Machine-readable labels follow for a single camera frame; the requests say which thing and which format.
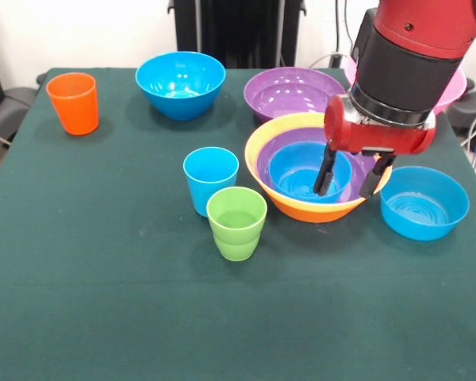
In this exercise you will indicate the pink plastic bowl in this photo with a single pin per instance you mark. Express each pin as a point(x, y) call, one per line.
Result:
point(454, 91)

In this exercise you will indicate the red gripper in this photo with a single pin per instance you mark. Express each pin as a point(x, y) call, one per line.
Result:
point(381, 137)

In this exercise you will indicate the green plastic cup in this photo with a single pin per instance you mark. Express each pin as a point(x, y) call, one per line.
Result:
point(236, 226)

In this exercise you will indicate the light blue plastic cup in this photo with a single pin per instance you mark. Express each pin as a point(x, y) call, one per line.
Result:
point(210, 178)

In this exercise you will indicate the black power plug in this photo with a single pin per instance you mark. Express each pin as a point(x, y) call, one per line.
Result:
point(335, 60)

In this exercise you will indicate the black rounded equipment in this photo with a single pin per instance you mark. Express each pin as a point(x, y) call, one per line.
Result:
point(474, 107)

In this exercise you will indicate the orange plastic cup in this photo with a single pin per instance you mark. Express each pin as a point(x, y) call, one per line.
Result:
point(73, 107)

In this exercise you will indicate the dark green tablecloth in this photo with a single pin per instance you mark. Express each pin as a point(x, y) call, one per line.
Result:
point(238, 317)

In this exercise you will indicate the purple plastic bowl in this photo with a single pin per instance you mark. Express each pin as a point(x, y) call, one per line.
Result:
point(269, 155)
point(293, 91)

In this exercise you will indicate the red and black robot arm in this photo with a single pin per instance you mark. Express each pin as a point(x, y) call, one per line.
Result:
point(412, 59)

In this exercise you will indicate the shallow blue plastic bowl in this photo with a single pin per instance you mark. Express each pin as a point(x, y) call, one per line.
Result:
point(293, 174)
point(424, 206)

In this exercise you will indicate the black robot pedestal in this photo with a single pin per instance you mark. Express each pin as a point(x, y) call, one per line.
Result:
point(238, 31)

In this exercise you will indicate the deep blue plastic bowl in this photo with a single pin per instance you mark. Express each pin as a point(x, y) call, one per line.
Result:
point(180, 87)

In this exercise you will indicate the orange plastic bowl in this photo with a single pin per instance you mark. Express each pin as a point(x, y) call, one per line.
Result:
point(313, 212)

